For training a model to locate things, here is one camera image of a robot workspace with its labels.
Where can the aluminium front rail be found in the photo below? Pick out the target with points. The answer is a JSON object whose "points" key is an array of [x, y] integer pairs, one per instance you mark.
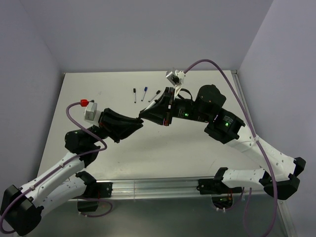
{"points": [[153, 188]]}

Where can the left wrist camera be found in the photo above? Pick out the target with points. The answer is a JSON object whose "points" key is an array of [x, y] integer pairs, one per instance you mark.
{"points": [[91, 114]]}

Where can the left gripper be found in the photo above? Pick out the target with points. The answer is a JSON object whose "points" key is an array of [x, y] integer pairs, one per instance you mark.
{"points": [[116, 126]]}

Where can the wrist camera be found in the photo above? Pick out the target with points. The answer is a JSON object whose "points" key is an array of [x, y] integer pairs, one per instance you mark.
{"points": [[91, 114], [176, 78]]}

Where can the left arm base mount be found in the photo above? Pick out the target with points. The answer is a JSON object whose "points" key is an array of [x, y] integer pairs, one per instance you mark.
{"points": [[98, 190]]}

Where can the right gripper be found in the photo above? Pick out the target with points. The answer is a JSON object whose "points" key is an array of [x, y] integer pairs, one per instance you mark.
{"points": [[158, 110]]}

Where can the aluminium side rail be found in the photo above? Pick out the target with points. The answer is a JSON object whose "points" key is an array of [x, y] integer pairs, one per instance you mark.
{"points": [[244, 103]]}

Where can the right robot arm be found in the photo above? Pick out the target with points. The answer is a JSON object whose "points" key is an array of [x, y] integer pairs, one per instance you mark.
{"points": [[276, 170]]}

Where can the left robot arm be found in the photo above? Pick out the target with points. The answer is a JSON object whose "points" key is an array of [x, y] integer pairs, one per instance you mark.
{"points": [[24, 207]]}

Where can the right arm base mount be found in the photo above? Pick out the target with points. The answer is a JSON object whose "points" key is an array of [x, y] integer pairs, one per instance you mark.
{"points": [[211, 187]]}

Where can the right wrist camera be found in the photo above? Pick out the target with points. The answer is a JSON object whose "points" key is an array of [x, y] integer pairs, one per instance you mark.
{"points": [[176, 78]]}

